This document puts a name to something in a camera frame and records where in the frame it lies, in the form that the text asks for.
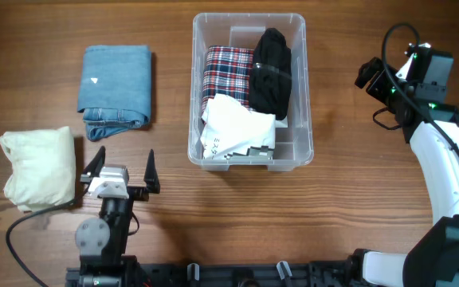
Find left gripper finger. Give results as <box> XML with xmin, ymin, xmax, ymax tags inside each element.
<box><xmin>143</xmin><ymin>149</ymin><xmax>161</xmax><ymax>194</ymax></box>
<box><xmin>81</xmin><ymin>146</ymin><xmax>105</xmax><ymax>178</ymax></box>

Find white printed t-shirt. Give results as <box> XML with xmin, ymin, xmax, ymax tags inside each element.
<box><xmin>200</xmin><ymin>93</ymin><xmax>276</xmax><ymax>160</ymax></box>

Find black garment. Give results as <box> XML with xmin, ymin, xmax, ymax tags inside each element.
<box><xmin>249</xmin><ymin>28</ymin><xmax>292</xmax><ymax>120</ymax></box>

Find red plaid shirt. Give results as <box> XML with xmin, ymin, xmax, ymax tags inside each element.
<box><xmin>202</xmin><ymin>45</ymin><xmax>253</xmax><ymax>112</ymax></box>

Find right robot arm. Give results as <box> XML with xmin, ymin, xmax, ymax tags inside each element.
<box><xmin>351</xmin><ymin>44</ymin><xmax>459</xmax><ymax>286</ymax></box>

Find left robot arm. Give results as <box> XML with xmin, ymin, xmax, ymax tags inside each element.
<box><xmin>65</xmin><ymin>147</ymin><xmax>160</xmax><ymax>287</ymax></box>

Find clear plastic storage container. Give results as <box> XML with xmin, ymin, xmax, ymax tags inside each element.
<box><xmin>187</xmin><ymin>13</ymin><xmax>314</xmax><ymax>171</ymax></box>

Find folded cream white cloth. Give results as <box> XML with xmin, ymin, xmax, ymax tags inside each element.
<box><xmin>0</xmin><ymin>126</ymin><xmax>76</xmax><ymax>212</ymax></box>

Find folded blue denim jeans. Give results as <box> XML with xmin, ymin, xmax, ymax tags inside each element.
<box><xmin>77</xmin><ymin>45</ymin><xmax>151</xmax><ymax>142</ymax></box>

